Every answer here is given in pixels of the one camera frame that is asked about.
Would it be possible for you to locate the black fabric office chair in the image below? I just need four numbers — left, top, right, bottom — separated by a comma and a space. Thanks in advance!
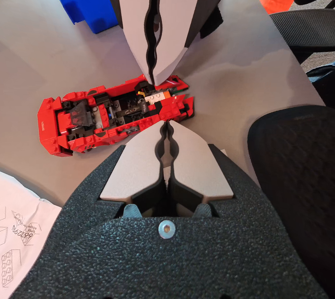
270, 0, 335, 55

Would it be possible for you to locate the red toy brick car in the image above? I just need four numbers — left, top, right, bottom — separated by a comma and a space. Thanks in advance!
37, 74, 195, 157

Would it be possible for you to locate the black mesh chair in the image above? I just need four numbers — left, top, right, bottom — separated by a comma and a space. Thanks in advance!
247, 105, 335, 299

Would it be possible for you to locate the white printed paper bag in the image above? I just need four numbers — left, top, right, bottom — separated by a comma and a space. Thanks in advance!
0, 171, 63, 295

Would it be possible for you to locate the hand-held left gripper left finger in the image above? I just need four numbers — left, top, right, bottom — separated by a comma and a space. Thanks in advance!
100, 121, 167, 204

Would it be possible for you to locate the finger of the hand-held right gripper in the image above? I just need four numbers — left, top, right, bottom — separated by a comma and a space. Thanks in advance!
115, 0, 157, 85
153, 0, 205, 86

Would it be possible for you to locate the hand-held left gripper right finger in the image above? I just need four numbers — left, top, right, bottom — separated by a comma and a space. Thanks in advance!
167, 120, 234, 204

